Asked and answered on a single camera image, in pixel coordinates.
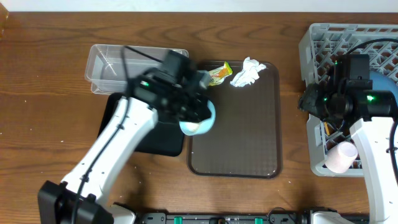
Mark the wooden chopstick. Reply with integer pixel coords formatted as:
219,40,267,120
323,122,330,136

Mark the large blue bowl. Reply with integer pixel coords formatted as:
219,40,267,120
370,71,398,103

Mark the light blue rice bowl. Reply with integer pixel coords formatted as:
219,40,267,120
179,100,216,136

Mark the pink cup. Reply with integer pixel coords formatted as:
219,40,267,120
325,141,358,174

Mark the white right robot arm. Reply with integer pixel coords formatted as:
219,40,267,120
298,54,397,223

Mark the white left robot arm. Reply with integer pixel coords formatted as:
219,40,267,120
62,45,211,204

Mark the grey dishwasher rack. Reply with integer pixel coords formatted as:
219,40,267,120
298,23,397,177

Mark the green snack wrapper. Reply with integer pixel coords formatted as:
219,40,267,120
209,62,233,86

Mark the black plastic bin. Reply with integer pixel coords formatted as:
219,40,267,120
98,93,185,157

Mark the clear plastic bin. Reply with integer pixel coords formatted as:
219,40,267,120
85,44,160,95

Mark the crumpled white tissue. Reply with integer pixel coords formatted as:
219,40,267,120
230,57,267,87

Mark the dark brown serving tray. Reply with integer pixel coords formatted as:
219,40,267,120
187,62,283,179

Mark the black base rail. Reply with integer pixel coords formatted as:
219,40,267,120
107,203,371,224

